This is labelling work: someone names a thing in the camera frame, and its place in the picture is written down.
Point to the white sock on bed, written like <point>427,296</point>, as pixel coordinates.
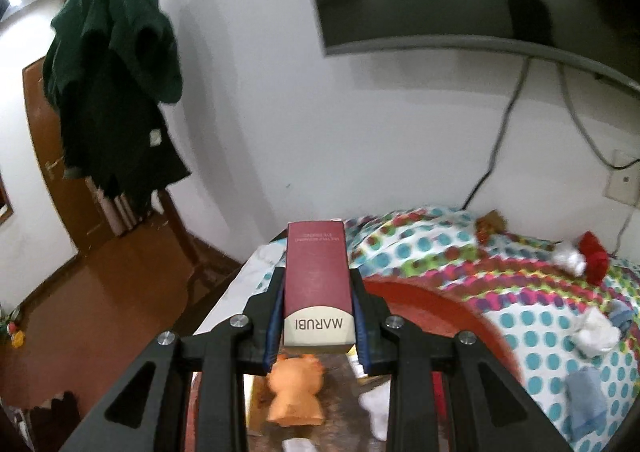
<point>594,334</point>

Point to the white sock at tray edge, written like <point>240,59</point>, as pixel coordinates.
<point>298,445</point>

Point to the dark green hanging coat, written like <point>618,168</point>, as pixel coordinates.
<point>110,67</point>

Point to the white rolled sock in tray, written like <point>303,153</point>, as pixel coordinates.
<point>377,403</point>

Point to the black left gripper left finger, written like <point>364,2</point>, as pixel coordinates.
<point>147,408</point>

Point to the white wall socket plate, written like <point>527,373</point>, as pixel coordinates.
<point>623,182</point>

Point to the brown candy wrapper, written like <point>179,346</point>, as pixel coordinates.
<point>492,223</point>

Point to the polka dot bed sheet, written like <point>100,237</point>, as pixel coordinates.
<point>511,281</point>

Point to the orange rubber toy animal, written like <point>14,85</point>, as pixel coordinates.
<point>295,383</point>

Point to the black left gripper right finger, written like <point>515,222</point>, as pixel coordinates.
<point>487,409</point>

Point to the red round tray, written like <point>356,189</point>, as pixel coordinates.
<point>346,425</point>

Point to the small white sock ball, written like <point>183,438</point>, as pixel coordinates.
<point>566,257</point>

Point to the blue sock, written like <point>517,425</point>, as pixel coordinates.
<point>587,405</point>

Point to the small red sock by wall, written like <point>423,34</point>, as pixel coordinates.
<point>596,258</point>

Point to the maroon Marubi box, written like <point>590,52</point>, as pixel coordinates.
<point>317,303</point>

